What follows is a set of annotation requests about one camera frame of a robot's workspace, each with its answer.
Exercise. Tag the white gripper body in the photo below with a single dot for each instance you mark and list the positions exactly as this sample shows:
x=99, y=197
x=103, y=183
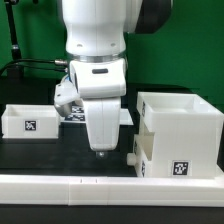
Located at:
x=102, y=118

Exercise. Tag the white front drawer tray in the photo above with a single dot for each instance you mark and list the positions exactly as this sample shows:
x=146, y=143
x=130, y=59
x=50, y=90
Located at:
x=141, y=155

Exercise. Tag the white drawer tray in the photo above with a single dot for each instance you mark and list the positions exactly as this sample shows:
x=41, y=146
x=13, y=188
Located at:
x=141, y=155
x=30, y=122

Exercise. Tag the white drawer cabinet box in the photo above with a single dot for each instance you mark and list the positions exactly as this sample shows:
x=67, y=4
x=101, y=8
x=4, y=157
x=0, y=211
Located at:
x=187, y=134

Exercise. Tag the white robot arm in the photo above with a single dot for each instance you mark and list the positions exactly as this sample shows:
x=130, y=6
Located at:
x=97, y=62

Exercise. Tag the white fiducial marker plate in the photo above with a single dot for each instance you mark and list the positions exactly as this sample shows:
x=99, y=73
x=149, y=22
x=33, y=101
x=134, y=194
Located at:
x=78, y=116

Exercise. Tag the white L-shaped border fence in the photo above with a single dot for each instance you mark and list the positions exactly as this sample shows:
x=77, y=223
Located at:
x=109, y=191

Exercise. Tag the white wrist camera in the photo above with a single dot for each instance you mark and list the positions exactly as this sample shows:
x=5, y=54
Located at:
x=99, y=80

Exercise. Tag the black camera stand pole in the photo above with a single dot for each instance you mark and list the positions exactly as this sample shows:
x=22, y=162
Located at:
x=14, y=71

